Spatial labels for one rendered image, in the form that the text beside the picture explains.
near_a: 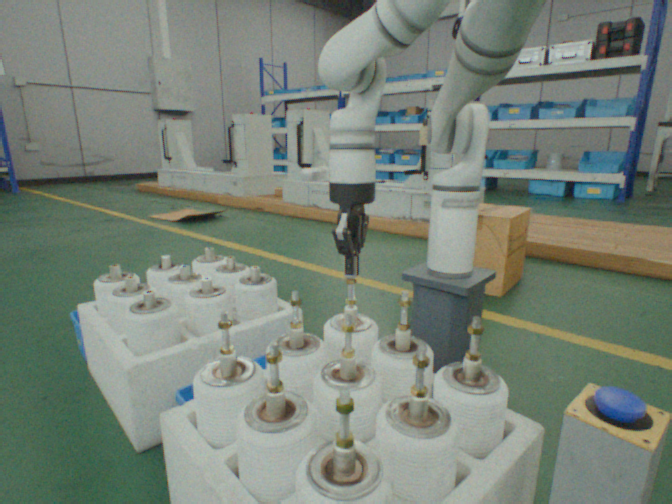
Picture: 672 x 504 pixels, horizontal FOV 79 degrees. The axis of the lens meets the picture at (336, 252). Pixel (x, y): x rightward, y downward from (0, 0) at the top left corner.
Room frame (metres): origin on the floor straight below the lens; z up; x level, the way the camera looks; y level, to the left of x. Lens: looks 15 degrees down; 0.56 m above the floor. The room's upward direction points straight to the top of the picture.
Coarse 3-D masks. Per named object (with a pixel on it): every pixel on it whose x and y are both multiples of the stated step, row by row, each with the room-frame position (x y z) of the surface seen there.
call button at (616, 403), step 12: (600, 396) 0.34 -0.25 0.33; (612, 396) 0.33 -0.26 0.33; (624, 396) 0.33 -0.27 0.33; (636, 396) 0.33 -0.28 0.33; (600, 408) 0.33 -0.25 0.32; (612, 408) 0.32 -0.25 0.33; (624, 408) 0.32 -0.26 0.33; (636, 408) 0.32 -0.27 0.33; (624, 420) 0.32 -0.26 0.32; (636, 420) 0.32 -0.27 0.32
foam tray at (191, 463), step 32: (160, 416) 0.51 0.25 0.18; (192, 416) 0.52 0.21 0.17; (512, 416) 0.50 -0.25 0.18; (192, 448) 0.44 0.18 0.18; (224, 448) 0.44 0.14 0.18; (512, 448) 0.44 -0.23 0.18; (192, 480) 0.43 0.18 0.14; (224, 480) 0.39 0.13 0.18; (480, 480) 0.39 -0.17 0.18; (512, 480) 0.42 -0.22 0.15
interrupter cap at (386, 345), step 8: (392, 336) 0.61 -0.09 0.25; (384, 344) 0.58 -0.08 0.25; (392, 344) 0.59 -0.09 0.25; (416, 344) 0.58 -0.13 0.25; (424, 344) 0.58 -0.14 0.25; (384, 352) 0.56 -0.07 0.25; (392, 352) 0.56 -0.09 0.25; (400, 352) 0.56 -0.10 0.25; (408, 352) 0.56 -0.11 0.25; (416, 352) 0.56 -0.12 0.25
